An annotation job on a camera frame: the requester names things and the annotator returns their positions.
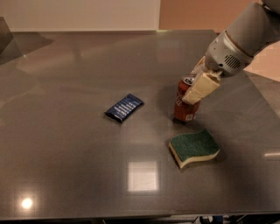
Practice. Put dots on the red coke can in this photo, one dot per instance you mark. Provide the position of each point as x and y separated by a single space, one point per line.
182 111

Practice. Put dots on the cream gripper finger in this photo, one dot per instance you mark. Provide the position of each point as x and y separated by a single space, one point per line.
201 67
204 84

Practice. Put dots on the green yellow sponge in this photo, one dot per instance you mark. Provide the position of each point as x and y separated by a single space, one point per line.
193 147

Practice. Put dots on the blue snack packet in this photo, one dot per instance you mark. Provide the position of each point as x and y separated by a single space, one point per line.
124 108

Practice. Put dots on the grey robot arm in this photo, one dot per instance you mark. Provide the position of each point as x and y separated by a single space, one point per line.
254 29

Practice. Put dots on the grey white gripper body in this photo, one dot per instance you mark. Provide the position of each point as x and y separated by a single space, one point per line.
225 55

